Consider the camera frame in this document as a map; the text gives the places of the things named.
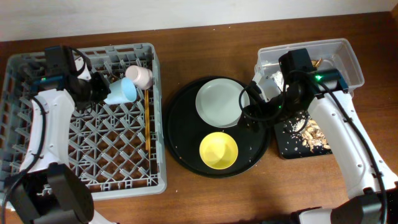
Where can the black rectangular tray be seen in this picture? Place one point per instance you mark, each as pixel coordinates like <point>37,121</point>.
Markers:
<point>285,144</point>

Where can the food scraps pile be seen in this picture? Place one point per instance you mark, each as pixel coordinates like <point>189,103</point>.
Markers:
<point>306,133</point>

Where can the pink plastic cup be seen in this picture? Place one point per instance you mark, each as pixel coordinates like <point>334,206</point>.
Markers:
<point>141,77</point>

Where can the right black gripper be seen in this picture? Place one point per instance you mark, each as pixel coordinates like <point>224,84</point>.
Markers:
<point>252,112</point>

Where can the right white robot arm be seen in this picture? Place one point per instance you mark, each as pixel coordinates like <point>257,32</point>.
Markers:
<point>370,184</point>

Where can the grey plastic dishwasher rack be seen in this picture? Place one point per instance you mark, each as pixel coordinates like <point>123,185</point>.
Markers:
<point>107,143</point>

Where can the white paper napkin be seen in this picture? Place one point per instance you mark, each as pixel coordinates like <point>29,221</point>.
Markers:
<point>278,79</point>

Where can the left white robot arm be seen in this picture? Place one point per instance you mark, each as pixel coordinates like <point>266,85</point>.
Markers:
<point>46,190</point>

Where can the yellow plastic bowl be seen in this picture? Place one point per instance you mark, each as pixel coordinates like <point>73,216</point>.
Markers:
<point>218,150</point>

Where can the light grey round plate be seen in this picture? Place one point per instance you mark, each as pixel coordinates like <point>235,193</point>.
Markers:
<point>217,102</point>

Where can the wooden chopstick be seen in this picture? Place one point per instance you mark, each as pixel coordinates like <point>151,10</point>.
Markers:
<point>146,116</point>
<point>149,137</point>

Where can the round black serving tray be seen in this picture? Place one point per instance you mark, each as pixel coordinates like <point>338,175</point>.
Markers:
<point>184,130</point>

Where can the blue plastic cup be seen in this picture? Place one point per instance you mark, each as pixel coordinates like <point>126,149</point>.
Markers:
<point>122,91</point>

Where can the clear plastic bin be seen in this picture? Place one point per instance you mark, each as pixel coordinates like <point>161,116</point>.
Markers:
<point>336,53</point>

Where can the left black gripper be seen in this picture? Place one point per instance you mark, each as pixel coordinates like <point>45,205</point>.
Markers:
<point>101,87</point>

